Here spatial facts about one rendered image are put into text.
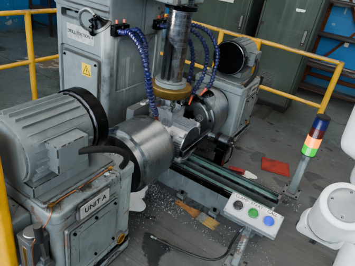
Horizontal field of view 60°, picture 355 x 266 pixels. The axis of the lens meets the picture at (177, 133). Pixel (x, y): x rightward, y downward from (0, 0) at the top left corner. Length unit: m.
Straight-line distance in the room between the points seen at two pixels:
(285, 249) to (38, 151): 0.97
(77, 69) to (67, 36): 0.13
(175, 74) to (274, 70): 3.28
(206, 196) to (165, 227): 0.22
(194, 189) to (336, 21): 5.14
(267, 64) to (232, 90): 2.82
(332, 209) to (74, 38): 1.10
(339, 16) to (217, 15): 2.34
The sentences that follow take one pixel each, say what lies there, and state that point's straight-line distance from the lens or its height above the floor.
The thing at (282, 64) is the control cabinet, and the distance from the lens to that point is 4.40.
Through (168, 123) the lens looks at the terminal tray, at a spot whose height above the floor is 1.09.
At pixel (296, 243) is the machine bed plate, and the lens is 1.38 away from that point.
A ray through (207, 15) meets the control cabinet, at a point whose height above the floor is 1.02.
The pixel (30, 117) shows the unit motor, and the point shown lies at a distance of 0.76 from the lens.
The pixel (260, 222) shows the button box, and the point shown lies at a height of 1.06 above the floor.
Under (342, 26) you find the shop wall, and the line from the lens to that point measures 6.15.
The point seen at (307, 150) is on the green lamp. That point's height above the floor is 1.06.
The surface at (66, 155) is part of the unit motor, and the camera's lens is 0.74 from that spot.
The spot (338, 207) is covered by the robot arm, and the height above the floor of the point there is 1.38.
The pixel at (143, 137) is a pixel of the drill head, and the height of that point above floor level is 1.15.
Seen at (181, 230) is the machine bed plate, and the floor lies 0.80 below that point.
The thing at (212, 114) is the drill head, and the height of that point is 1.10.
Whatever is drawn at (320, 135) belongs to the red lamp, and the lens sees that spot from 1.43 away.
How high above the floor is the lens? 1.71
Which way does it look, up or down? 30 degrees down
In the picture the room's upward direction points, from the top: 10 degrees clockwise
